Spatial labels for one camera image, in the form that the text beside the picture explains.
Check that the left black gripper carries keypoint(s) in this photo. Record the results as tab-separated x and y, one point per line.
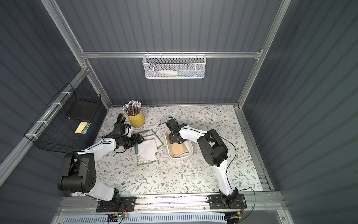
134	140

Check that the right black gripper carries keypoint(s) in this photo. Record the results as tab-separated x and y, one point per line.
175	137

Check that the blue floral stationery paper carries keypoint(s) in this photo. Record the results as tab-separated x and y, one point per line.
139	139

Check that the green floral stationery paper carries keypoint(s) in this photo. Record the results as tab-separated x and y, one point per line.
151	135

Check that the white plastic storage box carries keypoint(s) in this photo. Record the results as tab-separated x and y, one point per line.
188	144

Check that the beige stationery paper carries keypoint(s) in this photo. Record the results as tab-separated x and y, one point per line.
176	150

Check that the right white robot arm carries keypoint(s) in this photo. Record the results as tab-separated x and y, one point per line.
214	151

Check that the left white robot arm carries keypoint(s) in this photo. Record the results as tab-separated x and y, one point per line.
78	170

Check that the yellow pencil cup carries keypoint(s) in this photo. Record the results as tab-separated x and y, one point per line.
137	120

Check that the black stapler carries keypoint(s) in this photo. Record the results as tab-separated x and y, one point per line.
120	119

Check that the coloured pencils bunch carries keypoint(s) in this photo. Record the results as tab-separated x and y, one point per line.
132	108

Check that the floral table mat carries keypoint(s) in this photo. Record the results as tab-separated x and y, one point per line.
119	168

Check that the yellow sticky notes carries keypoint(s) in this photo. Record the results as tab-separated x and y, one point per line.
81	127

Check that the black notebook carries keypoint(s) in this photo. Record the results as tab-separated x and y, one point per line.
82	110

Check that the white glue bottle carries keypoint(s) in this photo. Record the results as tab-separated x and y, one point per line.
168	72

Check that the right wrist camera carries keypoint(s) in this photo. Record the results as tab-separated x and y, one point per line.
172	124

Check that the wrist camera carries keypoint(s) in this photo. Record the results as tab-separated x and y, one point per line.
121	129
172	124

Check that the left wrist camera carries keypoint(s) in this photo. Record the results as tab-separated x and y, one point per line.
121	129

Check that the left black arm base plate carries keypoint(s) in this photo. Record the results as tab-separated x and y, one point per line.
117	205

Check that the black wire wall basket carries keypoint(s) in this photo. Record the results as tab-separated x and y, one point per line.
54	132

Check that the white wire mesh basket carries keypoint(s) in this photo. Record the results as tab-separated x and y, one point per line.
187	67

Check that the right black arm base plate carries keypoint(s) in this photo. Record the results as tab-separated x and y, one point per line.
218	202

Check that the white ribbed cable duct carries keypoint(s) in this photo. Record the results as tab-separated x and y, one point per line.
146	218

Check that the aluminium front rail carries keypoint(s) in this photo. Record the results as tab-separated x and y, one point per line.
173	203

